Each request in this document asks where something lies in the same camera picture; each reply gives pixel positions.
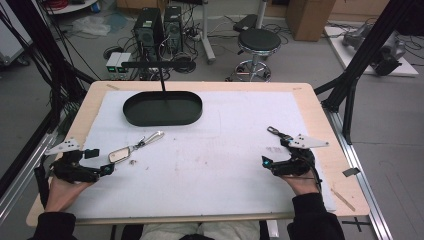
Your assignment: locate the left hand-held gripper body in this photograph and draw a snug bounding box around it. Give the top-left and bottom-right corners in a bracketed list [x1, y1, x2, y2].
[44, 138, 102, 184]

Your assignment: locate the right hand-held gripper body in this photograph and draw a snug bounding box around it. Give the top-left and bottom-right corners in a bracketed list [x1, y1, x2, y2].
[270, 133, 330, 177]

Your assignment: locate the person's right hand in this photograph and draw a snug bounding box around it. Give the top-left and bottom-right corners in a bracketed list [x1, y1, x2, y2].
[282, 172, 320, 198]

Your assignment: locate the person's left hand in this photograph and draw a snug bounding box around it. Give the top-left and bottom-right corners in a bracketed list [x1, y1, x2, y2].
[44, 175, 95, 214]

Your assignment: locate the white table mat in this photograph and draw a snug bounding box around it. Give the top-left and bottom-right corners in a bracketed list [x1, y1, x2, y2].
[67, 90, 337, 218]

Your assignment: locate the dark grey flat piece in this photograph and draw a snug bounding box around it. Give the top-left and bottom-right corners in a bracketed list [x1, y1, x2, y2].
[341, 167, 362, 178]

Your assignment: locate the thin wooden stick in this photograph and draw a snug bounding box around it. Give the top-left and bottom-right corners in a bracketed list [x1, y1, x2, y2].
[330, 187, 357, 213]

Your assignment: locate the black stand with oval tray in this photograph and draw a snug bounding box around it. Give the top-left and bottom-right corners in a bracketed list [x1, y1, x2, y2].
[121, 60, 204, 128]

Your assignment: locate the black round stool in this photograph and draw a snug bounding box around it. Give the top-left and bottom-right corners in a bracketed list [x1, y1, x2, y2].
[225, 27, 283, 83]

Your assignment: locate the white power supply unit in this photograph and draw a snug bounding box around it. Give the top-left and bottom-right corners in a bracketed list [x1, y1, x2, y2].
[105, 51, 123, 81]
[115, 52, 133, 81]

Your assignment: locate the white floor board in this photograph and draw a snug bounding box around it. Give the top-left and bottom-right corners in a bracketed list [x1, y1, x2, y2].
[323, 25, 420, 78]

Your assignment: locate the wooden cabinet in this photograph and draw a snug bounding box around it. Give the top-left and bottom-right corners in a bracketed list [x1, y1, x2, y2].
[285, 0, 337, 43]

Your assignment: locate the white desk leg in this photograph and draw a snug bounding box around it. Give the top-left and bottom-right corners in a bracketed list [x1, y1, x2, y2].
[199, 0, 217, 65]

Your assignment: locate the clear plastic bag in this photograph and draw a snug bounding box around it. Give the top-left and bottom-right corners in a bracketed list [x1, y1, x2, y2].
[70, 15, 112, 37]

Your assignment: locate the black computer tower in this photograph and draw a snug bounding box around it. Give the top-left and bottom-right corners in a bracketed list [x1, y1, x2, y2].
[162, 5, 185, 55]
[133, 7, 165, 63]

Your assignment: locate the grey robot device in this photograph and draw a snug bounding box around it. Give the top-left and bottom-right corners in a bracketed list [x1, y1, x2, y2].
[342, 23, 408, 77]

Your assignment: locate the round white table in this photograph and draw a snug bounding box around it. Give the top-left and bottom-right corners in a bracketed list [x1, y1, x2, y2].
[42, 0, 100, 15]

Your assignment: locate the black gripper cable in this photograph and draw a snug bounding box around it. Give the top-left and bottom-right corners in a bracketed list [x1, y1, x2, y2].
[282, 159, 323, 194]

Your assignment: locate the black wrist strap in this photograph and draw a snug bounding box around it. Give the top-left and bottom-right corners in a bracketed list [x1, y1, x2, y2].
[33, 164, 52, 210]

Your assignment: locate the aluminium frame rail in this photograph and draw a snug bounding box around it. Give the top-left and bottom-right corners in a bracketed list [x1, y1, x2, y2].
[0, 131, 58, 223]
[323, 107, 395, 240]

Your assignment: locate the black frame strut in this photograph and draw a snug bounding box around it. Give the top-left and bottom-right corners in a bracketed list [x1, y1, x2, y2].
[314, 0, 424, 145]
[0, 0, 98, 136]

